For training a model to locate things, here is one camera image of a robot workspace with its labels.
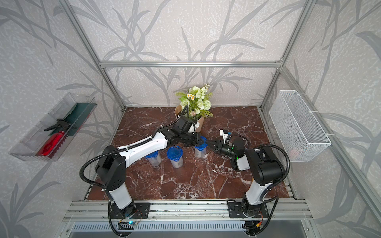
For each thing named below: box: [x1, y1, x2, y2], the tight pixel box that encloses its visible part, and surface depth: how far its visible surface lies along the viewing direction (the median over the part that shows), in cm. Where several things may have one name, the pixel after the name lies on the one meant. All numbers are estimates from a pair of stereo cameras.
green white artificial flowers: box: [175, 83, 214, 122], surface depth 87 cm
